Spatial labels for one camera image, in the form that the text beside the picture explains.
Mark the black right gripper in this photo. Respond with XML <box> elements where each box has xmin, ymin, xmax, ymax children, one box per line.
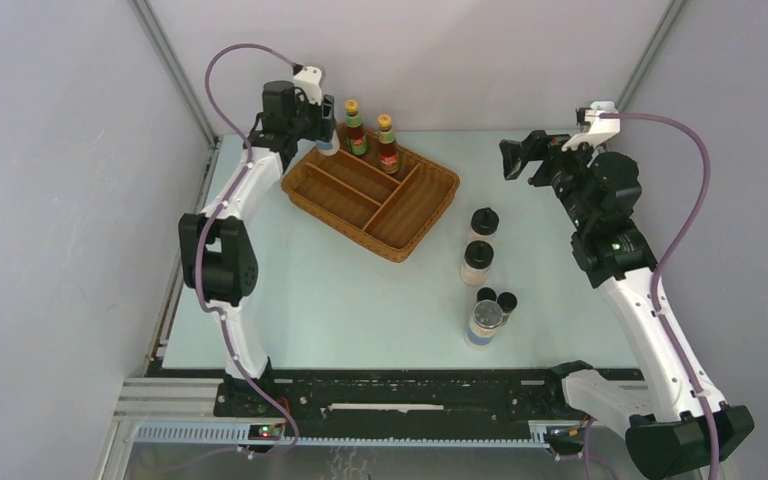
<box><xmin>500</xmin><ymin>130</ymin><xmax>602</xmax><ymax>230</ymax></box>

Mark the clear-lid white spice jar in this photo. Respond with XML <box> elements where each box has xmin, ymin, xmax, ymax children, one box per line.
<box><xmin>315</xmin><ymin>130</ymin><xmax>340</xmax><ymax>157</ymax></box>

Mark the red sauce bottle yellow cap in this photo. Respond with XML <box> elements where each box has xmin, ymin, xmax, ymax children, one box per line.
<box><xmin>344</xmin><ymin>98</ymin><xmax>368</xmax><ymax>157</ymax></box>

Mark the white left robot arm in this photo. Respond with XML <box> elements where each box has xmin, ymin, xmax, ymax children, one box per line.
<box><xmin>178</xmin><ymin>78</ymin><xmax>338</xmax><ymax>417</ymax></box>

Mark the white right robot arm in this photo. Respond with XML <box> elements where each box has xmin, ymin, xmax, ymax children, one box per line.
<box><xmin>499</xmin><ymin>130</ymin><xmax>754</xmax><ymax>479</ymax></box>

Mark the black-cap spice bottle far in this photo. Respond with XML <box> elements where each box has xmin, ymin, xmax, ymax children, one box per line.
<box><xmin>467</xmin><ymin>207</ymin><xmax>500</xmax><ymax>243</ymax></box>

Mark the black-cap spice bottle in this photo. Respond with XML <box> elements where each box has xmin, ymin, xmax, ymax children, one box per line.
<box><xmin>467</xmin><ymin>207</ymin><xmax>500</xmax><ymax>243</ymax></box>
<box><xmin>460</xmin><ymin>240</ymin><xmax>495</xmax><ymax>286</ymax></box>

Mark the brown wicker divided tray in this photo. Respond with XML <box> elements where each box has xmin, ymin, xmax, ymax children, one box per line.
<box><xmin>281</xmin><ymin>123</ymin><xmax>460</xmax><ymax>263</ymax></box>

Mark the black-cap spice bottle near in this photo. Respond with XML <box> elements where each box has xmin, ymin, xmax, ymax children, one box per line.
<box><xmin>460</xmin><ymin>240</ymin><xmax>495</xmax><ymax>286</ymax></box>

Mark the small black-cap bottle right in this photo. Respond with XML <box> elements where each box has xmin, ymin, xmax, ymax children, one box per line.
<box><xmin>496</xmin><ymin>292</ymin><xmax>518</xmax><ymax>325</ymax></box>

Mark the small black-cap bottle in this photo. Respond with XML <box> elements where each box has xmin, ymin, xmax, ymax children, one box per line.
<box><xmin>496</xmin><ymin>292</ymin><xmax>518</xmax><ymax>325</ymax></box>
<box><xmin>476</xmin><ymin>287</ymin><xmax>497</xmax><ymax>303</ymax></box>

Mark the small black-cap bottle left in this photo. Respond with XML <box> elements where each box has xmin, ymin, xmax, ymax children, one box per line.
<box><xmin>476</xmin><ymin>287</ymin><xmax>497</xmax><ymax>303</ymax></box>

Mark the clear-lid blue-label spice jar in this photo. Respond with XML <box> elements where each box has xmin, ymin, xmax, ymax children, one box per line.
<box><xmin>465</xmin><ymin>300</ymin><xmax>504</xmax><ymax>348</ymax></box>

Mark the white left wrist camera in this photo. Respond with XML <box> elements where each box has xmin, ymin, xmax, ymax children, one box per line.
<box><xmin>292</xmin><ymin>63</ymin><xmax>325</xmax><ymax>106</ymax></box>

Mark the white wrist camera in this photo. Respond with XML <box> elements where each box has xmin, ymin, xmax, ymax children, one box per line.
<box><xmin>292</xmin><ymin>63</ymin><xmax>325</xmax><ymax>106</ymax></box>
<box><xmin>561</xmin><ymin>101</ymin><xmax>621</xmax><ymax>151</ymax></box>

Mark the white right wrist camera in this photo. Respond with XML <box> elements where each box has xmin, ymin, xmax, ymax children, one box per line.
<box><xmin>561</xmin><ymin>101</ymin><xmax>621</xmax><ymax>151</ymax></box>

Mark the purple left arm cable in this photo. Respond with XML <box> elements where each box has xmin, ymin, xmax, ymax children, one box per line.
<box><xmin>195</xmin><ymin>42</ymin><xmax>302</xmax><ymax>458</ymax></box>

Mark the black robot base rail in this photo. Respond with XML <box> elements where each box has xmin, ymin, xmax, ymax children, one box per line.
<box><xmin>214</xmin><ymin>368</ymin><xmax>585</xmax><ymax>441</ymax></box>

